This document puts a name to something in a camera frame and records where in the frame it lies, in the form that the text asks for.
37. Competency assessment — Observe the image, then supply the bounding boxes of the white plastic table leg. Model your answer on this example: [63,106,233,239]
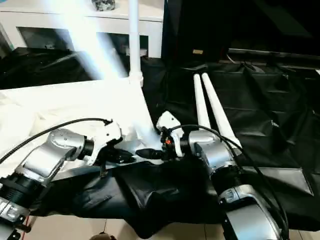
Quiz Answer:
[127,0,144,87]
[201,73,243,151]
[192,73,213,130]
[52,0,161,151]

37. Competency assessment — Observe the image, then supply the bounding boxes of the dark rounded robot body part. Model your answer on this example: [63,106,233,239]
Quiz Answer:
[90,231,118,240]

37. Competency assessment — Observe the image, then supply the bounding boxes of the long black bar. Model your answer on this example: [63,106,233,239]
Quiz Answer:
[228,48,320,60]

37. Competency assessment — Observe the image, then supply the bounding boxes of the black backdrop cloth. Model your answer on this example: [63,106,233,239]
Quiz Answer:
[161,0,320,62]

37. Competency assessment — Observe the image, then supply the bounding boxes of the white cabinet with glass doors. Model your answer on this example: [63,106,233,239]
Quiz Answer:
[0,0,165,59]

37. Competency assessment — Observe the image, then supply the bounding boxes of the red cable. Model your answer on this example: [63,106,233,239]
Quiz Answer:
[23,214,34,234]

